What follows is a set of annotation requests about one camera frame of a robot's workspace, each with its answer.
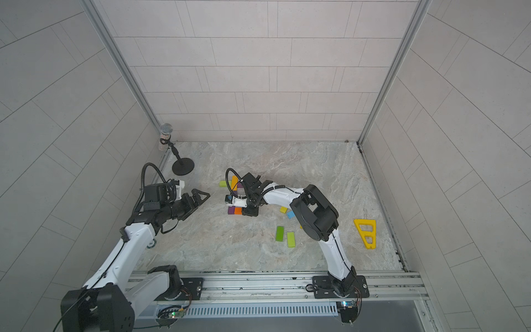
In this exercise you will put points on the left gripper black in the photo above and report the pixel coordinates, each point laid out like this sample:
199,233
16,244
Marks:
197,203

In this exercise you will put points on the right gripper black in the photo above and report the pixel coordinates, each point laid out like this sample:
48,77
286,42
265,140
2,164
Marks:
249,210

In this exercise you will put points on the amber yellow long block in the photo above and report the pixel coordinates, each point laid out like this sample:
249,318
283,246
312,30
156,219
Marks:
234,183

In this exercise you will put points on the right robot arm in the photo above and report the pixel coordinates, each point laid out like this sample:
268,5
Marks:
316,215

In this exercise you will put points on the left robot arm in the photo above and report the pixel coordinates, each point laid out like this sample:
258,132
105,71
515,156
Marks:
104,303

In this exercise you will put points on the microphone on black stand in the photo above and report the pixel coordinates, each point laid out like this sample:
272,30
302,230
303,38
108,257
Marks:
182,166

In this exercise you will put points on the left circuit board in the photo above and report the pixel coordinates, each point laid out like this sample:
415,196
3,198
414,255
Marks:
169,315

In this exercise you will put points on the circuit board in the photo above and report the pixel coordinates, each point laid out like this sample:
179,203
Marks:
348,311
169,315

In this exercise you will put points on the right circuit board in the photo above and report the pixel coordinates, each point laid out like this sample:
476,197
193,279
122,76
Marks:
348,311

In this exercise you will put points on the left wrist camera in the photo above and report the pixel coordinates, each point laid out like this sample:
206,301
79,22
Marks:
175,189

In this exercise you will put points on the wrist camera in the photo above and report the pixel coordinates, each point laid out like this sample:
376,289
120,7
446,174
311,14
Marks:
175,189
235,201

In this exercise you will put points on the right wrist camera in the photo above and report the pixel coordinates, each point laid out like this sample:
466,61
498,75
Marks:
235,201

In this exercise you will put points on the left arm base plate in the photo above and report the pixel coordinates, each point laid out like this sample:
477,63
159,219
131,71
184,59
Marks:
191,289

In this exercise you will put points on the yellow triangle frame piece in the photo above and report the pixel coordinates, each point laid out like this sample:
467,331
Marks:
367,231

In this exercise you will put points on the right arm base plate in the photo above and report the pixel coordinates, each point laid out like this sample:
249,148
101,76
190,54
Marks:
325,287

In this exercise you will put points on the aluminium rail frame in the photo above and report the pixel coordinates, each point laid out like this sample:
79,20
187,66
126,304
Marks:
227,287

